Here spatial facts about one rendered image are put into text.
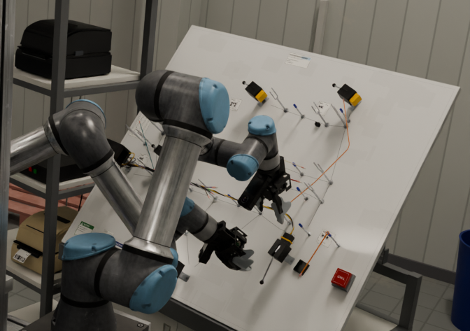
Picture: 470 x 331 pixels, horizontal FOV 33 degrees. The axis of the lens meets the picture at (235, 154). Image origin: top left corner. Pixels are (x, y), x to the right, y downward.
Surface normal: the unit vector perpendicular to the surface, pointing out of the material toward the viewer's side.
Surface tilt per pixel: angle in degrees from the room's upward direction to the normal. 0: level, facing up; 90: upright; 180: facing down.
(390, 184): 52
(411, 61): 90
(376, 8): 90
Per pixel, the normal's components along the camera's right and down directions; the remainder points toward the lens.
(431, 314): 0.11, -0.95
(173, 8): -0.45, 0.21
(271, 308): -0.42, -0.47
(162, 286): 0.84, 0.35
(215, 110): 0.92, 0.10
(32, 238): -0.51, -0.14
